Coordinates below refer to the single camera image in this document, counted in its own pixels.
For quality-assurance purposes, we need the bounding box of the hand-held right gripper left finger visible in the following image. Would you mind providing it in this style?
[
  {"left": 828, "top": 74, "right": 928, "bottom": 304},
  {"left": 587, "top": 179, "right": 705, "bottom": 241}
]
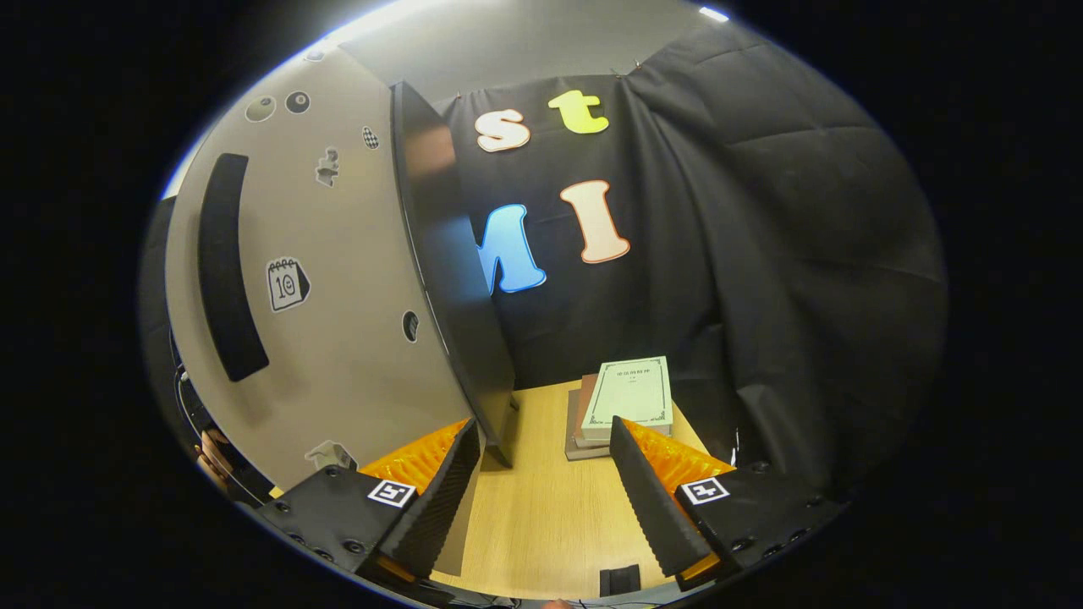
[{"left": 254, "top": 417, "right": 483, "bottom": 584}]

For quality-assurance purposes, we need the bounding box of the black backdrop cloth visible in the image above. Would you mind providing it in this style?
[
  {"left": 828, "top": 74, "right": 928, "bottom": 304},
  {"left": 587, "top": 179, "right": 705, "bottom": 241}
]
[{"left": 140, "top": 21, "right": 948, "bottom": 500}]

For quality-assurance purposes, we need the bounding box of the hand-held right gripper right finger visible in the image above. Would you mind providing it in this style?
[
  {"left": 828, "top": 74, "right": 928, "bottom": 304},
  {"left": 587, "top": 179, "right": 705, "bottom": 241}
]
[{"left": 609, "top": 416, "right": 847, "bottom": 593}]

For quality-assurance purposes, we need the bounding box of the grey cabinet door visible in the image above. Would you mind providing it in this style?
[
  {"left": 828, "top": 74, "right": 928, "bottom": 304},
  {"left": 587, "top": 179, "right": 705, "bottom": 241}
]
[{"left": 165, "top": 47, "right": 475, "bottom": 491}]

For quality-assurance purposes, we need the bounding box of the pale green book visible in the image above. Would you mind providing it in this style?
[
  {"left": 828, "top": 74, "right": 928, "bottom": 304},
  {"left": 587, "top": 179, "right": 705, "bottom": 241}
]
[{"left": 580, "top": 355, "right": 675, "bottom": 442}]

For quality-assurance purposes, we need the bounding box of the brown book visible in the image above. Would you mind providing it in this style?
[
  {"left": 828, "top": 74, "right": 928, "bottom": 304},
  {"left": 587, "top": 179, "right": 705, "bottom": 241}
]
[{"left": 573, "top": 374, "right": 612, "bottom": 451}]

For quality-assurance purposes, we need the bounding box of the dark grey cabinet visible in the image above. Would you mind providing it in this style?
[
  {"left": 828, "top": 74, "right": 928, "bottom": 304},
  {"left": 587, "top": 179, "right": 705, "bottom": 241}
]
[{"left": 389, "top": 80, "right": 519, "bottom": 469}]

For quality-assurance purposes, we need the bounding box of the black cabinet door handle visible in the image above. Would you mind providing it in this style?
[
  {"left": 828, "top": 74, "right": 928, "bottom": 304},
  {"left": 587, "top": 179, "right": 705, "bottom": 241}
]
[{"left": 197, "top": 152, "right": 270, "bottom": 383}]

